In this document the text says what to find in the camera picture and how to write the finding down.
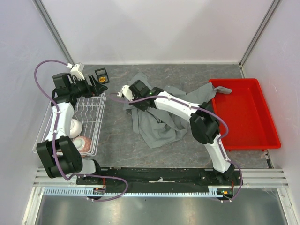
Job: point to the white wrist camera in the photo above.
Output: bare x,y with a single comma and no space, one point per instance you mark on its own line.
76,70
125,92

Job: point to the red plastic bin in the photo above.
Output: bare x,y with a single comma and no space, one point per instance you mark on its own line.
246,113

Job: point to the left aluminium frame post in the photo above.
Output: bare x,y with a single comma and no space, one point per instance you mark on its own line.
53,30

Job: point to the black box with brooch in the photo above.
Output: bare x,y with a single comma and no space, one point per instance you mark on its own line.
102,75

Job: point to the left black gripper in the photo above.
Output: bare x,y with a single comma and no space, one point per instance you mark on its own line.
94,90

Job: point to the white wire dish rack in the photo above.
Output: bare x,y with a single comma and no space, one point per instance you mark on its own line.
89,112

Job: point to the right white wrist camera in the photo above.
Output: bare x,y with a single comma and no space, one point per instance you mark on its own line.
125,92

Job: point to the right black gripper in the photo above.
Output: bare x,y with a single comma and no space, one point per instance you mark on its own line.
143,108

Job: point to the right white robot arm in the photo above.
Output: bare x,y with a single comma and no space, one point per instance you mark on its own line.
205,125

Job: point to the right aluminium frame post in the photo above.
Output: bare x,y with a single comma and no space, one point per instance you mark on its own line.
262,26

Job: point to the pink patterned bowl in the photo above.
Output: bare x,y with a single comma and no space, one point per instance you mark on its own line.
83,144

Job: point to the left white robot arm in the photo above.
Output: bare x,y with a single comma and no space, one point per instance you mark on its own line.
58,154

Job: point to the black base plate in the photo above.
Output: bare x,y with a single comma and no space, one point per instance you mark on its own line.
160,179

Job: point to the white bowl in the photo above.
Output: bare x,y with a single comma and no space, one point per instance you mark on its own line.
75,128

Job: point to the grey slotted cable duct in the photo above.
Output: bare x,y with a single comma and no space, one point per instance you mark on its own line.
92,192

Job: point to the aluminium frame post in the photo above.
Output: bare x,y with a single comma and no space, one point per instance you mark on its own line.
53,30
262,26

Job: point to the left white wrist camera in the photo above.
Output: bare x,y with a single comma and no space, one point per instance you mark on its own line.
76,70

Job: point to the grey shirt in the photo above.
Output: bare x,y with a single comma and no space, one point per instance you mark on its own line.
159,127

